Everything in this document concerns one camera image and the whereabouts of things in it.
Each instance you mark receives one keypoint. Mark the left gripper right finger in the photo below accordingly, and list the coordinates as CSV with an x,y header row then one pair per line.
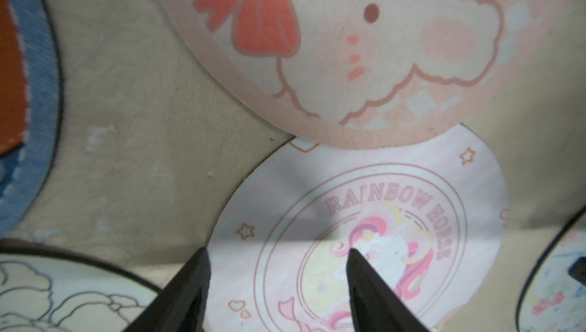
x,y
374,307

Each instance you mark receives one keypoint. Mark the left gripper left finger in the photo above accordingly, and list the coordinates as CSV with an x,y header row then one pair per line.
x,y
180,307

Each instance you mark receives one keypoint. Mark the pink rainbow horse coaster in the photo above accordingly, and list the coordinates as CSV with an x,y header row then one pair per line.
x,y
428,217

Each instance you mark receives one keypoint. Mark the green peony outline coaster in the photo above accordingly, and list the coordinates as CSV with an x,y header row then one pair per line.
x,y
44,288

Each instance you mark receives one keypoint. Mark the white bear flower coaster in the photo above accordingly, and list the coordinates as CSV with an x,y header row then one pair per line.
x,y
553,298

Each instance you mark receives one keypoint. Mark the pink checkered sheep coaster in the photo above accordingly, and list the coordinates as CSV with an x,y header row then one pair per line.
x,y
363,74

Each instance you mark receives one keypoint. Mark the blue red car coaster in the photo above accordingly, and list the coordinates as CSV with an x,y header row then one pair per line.
x,y
31,105

